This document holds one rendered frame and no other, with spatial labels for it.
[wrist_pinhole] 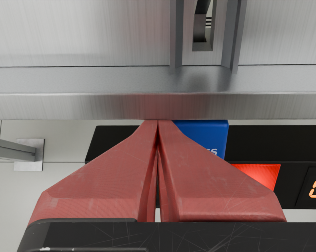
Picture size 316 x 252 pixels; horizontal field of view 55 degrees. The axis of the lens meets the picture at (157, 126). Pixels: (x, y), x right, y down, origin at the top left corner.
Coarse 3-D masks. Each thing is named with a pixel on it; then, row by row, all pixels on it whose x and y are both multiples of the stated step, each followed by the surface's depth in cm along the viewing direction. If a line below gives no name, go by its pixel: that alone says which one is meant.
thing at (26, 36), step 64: (0, 0) 11; (64, 0) 11; (128, 0) 11; (192, 0) 11; (256, 0) 11; (0, 64) 12; (64, 64) 12; (128, 64) 12; (192, 64) 12; (256, 64) 12
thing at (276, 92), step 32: (288, 64) 12; (0, 96) 11; (32, 96) 11; (64, 96) 11; (96, 96) 11; (128, 96) 11; (160, 96) 11; (192, 96) 11; (224, 96) 10; (256, 96) 10; (288, 96) 10
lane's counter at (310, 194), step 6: (312, 168) 16; (306, 174) 17; (312, 174) 17; (306, 180) 17; (312, 180) 17; (306, 186) 17; (312, 186) 17; (300, 192) 18; (306, 192) 18; (312, 192) 18; (300, 198) 18; (306, 198) 18; (312, 198) 18; (300, 204) 18; (306, 204) 18; (312, 204) 18
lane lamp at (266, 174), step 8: (240, 168) 17; (248, 168) 17; (256, 168) 17; (264, 168) 17; (272, 168) 17; (256, 176) 17; (264, 176) 17; (272, 176) 17; (264, 184) 17; (272, 184) 17
